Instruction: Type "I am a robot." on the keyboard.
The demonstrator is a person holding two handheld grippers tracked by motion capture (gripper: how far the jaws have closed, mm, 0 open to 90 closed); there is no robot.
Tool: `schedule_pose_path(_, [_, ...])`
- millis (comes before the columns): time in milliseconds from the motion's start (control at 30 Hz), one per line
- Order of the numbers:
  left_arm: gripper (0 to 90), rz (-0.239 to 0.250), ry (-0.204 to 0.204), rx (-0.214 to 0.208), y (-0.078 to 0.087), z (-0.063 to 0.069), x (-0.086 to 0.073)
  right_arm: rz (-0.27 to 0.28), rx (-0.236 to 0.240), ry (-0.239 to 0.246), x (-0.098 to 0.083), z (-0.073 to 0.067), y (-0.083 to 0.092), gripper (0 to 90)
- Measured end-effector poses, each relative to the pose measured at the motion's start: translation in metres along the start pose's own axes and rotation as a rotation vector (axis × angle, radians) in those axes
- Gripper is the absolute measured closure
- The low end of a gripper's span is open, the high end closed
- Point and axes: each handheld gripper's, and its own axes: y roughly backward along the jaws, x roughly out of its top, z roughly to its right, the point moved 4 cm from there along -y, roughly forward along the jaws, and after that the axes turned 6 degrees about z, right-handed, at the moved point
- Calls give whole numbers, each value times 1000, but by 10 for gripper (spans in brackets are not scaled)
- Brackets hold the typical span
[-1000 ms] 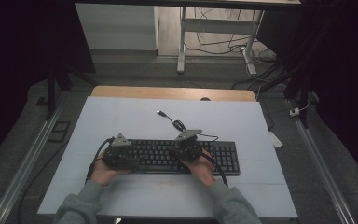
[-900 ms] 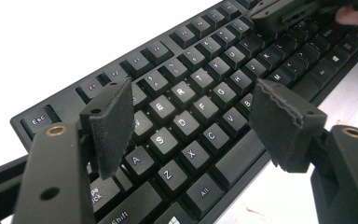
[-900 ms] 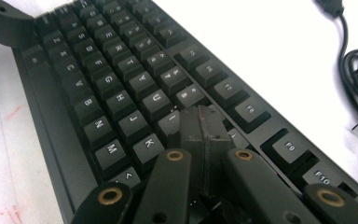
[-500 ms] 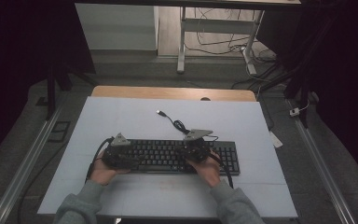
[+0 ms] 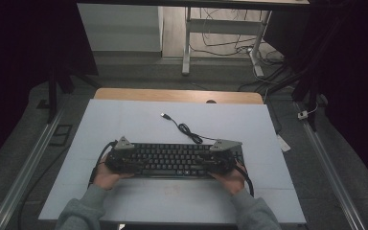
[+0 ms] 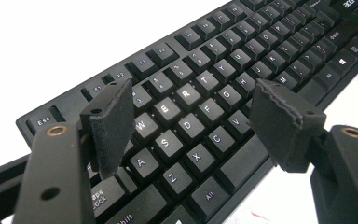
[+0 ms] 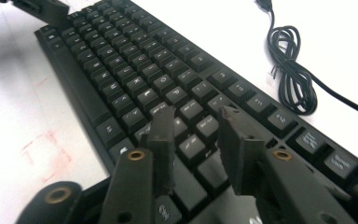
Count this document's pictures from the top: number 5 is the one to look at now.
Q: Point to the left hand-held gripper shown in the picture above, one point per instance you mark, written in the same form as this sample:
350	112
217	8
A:
121	161

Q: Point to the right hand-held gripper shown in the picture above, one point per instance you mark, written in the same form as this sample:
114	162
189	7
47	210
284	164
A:
220	159

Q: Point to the black computer keyboard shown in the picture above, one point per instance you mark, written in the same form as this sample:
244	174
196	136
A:
172	158

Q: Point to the person's left hand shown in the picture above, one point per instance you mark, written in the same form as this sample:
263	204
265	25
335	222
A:
107	179

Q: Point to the person's right hand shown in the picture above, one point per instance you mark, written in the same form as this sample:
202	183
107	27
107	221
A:
231	182

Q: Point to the white board mat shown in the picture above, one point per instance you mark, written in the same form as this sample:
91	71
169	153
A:
204	127

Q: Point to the white tag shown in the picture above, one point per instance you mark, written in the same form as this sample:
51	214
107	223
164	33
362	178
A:
283	143

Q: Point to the black floor plate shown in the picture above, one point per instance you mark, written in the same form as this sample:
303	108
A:
60	134

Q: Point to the wooden table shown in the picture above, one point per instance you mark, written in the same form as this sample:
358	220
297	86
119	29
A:
172	96

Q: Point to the small white box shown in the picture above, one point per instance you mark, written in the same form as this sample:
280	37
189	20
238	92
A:
302	115

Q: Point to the black metal stand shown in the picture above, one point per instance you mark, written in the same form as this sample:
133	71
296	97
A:
52	96
310	89

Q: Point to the white-framed desk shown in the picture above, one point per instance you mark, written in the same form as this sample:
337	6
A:
218	27

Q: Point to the grey cabinet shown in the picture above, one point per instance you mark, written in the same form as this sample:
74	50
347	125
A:
118	28

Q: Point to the aluminium rail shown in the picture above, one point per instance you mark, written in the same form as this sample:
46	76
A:
329	172
22	172

